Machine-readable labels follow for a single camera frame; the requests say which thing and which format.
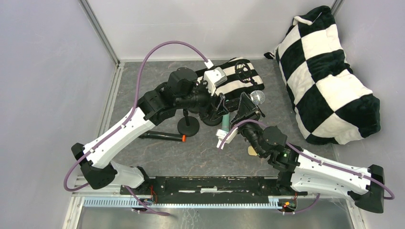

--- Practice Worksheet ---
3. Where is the black microphone orange end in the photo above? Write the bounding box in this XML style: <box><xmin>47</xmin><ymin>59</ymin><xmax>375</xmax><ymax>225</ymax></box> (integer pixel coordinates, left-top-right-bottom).
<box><xmin>139</xmin><ymin>131</ymin><xmax>186</xmax><ymax>142</ymax></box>

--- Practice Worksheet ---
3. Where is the black glitter microphone silver head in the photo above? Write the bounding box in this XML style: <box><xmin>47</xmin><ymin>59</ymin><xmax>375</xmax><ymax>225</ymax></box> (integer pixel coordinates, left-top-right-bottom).
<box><xmin>224</xmin><ymin>90</ymin><xmax>266</xmax><ymax>112</ymax></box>

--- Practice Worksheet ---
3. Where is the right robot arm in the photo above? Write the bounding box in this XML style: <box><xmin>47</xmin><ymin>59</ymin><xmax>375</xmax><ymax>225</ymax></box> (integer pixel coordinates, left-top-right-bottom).
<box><xmin>231</xmin><ymin>93</ymin><xmax>384</xmax><ymax>213</ymax></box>

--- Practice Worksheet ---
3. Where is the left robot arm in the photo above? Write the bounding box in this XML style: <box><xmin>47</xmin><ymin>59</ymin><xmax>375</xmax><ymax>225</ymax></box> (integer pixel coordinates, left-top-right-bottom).
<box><xmin>72</xmin><ymin>67</ymin><xmax>227</xmax><ymax>189</ymax></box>

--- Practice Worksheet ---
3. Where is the middle round base mic stand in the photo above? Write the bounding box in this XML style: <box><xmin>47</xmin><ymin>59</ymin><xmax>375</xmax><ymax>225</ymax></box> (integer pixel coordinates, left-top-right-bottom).
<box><xmin>199</xmin><ymin>95</ymin><xmax>222</xmax><ymax>126</ymax></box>

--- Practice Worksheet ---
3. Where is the round base mic stand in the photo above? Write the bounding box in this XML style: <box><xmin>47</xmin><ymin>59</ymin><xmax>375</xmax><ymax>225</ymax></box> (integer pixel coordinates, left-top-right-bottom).
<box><xmin>177</xmin><ymin>109</ymin><xmax>200</xmax><ymax>137</ymax></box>
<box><xmin>199</xmin><ymin>95</ymin><xmax>222</xmax><ymax>126</ymax></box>

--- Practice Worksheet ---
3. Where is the front round base mic stand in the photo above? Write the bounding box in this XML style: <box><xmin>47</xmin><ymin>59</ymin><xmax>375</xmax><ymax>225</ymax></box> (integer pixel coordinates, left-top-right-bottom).
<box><xmin>177</xmin><ymin>109</ymin><xmax>200</xmax><ymax>137</ymax></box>

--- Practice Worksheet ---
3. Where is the teal green microphone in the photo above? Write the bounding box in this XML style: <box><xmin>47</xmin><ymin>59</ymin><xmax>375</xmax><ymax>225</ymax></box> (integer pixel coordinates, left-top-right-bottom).
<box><xmin>221</xmin><ymin>114</ymin><xmax>230</xmax><ymax>134</ymax></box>

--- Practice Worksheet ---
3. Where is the cream beige microphone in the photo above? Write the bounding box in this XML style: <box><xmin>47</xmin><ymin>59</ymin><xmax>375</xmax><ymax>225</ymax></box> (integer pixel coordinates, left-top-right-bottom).
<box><xmin>247</xmin><ymin>146</ymin><xmax>257</xmax><ymax>156</ymax></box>

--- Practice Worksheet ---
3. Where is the black white checkered pillow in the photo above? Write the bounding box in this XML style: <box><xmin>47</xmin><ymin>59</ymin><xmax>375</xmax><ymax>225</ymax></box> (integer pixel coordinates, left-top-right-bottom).
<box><xmin>265</xmin><ymin>6</ymin><xmax>381</xmax><ymax>145</ymax></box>

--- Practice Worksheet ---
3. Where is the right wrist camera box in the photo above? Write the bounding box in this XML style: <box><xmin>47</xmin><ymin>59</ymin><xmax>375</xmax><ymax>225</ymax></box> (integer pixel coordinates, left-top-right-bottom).
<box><xmin>216</xmin><ymin>127</ymin><xmax>238</xmax><ymax>149</ymax></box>

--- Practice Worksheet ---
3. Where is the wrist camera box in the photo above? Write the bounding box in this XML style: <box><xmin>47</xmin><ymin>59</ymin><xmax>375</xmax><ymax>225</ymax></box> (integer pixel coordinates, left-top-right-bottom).
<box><xmin>216</xmin><ymin>127</ymin><xmax>238</xmax><ymax>149</ymax></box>
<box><xmin>203</xmin><ymin>67</ymin><xmax>227</xmax><ymax>96</ymax></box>

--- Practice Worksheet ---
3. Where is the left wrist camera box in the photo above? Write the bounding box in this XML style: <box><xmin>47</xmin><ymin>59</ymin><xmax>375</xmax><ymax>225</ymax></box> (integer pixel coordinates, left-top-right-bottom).
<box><xmin>203</xmin><ymin>67</ymin><xmax>227</xmax><ymax>96</ymax></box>

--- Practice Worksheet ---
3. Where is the tripod shock mount mic stand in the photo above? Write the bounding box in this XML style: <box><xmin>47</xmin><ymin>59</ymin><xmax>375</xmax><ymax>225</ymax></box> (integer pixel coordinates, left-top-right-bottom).
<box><xmin>234</xmin><ymin>61</ymin><xmax>257</xmax><ymax>86</ymax></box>

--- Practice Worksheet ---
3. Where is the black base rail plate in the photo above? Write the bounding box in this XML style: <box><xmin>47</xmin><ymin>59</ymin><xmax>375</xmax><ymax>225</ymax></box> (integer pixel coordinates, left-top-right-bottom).
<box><xmin>132</xmin><ymin>176</ymin><xmax>307</xmax><ymax>204</ymax></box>

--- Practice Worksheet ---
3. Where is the aluminium corner frame post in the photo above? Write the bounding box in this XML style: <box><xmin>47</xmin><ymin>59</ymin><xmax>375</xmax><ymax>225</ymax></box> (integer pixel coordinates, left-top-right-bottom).
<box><xmin>78</xmin><ymin>0</ymin><xmax>120</xmax><ymax>66</ymax></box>

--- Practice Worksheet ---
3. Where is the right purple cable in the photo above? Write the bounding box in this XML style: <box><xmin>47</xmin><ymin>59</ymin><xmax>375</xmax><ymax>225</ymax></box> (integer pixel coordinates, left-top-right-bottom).
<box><xmin>218</xmin><ymin>119</ymin><xmax>395</xmax><ymax>216</ymax></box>

